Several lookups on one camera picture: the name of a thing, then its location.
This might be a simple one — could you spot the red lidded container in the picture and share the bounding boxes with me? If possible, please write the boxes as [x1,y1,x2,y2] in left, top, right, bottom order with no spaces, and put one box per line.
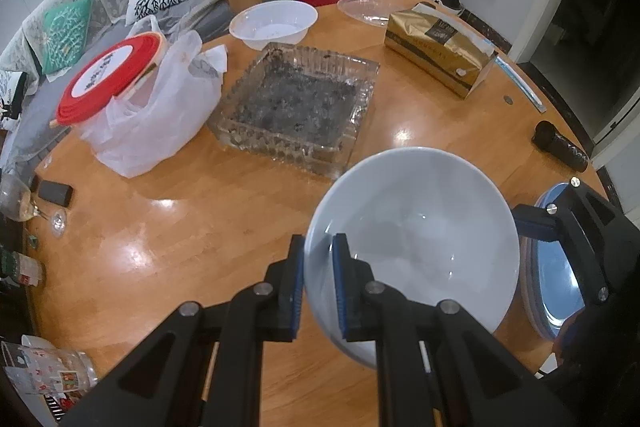
[50,32,167,128]

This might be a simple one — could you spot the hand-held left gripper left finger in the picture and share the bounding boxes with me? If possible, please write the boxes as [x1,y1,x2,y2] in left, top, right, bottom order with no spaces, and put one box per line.
[60,234,306,427]

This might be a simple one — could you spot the black phone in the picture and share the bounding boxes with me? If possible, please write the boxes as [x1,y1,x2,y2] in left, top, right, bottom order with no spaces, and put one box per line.
[37,179,74,208]

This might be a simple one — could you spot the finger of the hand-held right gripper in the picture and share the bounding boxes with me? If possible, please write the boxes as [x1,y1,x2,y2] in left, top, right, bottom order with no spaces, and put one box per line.
[556,227,640,305]
[512,177,640,253]

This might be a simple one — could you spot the dark cylindrical case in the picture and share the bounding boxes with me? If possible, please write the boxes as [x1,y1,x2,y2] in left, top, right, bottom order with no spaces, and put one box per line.
[532,121,591,172]

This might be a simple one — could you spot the square glass ashtray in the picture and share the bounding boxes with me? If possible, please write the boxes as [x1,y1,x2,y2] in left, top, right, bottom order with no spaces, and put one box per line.
[207,42,381,180]

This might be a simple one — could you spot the tall printed drinking glass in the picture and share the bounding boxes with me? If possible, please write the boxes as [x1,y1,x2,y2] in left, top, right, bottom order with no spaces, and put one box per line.
[0,341,98,395]

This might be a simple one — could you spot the white plastic bag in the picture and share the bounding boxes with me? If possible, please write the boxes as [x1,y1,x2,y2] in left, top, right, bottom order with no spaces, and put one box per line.
[80,14,228,178]

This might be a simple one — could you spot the gold tissue box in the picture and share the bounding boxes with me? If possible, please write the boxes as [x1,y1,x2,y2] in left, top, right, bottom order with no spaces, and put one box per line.
[384,4,501,100]

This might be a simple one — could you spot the clear plastic plate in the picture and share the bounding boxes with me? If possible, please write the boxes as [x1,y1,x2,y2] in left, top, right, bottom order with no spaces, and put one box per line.
[336,0,408,26]

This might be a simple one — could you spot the green leaf pillow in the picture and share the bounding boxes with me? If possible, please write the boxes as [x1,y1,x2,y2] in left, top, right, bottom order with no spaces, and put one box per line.
[41,0,94,75]

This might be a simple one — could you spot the wine glass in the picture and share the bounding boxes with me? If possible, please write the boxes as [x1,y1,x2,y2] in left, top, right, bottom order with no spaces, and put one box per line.
[0,174,68,239]

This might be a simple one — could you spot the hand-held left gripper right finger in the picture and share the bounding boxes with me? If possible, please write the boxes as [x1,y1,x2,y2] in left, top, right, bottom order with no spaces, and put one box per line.
[332,233,576,427]

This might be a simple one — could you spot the blue plate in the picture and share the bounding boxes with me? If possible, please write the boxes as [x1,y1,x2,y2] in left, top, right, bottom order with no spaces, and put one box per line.
[527,182,587,339]

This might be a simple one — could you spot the brown spice jar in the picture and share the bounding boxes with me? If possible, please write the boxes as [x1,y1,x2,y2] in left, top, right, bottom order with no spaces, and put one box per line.
[0,247,46,288]

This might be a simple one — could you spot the black and white pillow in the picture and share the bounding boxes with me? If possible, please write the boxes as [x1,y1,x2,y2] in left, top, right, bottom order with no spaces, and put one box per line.
[0,71,28,130]

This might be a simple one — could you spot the black and white helmet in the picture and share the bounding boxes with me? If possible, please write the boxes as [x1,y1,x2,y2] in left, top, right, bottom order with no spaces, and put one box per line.
[429,0,468,18]

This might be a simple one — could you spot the white plastic bowl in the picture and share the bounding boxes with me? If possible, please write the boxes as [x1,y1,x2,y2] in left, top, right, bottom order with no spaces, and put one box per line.
[229,0,317,52]

